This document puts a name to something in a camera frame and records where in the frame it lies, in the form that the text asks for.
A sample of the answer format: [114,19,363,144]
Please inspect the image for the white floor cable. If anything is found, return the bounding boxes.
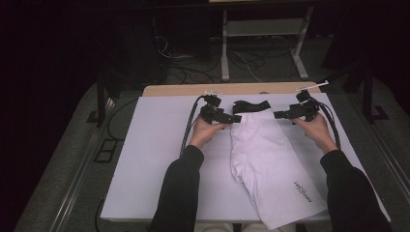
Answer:
[231,49,263,83]

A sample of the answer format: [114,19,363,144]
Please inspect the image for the white metal stand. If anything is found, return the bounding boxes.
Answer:
[220,6,314,81]

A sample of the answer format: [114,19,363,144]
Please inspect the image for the person's left hand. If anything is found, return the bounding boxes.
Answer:
[189,116,228,150]

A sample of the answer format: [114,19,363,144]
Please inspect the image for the person's right hand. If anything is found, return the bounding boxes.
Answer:
[291,113,338,155]

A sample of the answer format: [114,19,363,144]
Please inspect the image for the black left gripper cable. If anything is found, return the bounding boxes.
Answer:
[179,95,207,158]

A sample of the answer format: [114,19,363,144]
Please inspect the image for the wooden table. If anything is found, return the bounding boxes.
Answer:
[142,81,322,98]

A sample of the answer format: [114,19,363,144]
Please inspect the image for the white board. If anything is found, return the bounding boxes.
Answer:
[100,92,392,225]

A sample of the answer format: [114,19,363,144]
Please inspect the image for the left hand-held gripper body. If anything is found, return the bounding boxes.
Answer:
[199,91,226,125]

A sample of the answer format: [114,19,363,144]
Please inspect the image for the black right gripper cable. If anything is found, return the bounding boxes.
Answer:
[310,96,342,150]

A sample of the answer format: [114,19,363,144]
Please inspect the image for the black floor cable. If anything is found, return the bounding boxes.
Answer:
[106,98,139,141]

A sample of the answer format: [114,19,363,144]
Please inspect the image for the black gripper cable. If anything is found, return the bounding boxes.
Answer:
[310,96,342,150]
[179,95,207,158]

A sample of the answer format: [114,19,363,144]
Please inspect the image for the tangle of black cables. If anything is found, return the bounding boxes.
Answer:
[156,35,223,85]

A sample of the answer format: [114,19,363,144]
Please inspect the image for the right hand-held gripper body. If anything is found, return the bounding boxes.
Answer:
[292,80,330,123]

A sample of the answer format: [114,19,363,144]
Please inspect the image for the black metal stand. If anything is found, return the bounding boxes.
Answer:
[86,73,107,128]
[362,64,390,123]

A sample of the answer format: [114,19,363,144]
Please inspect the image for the white shorts with black waistband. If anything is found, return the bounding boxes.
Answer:
[230,100,328,230]

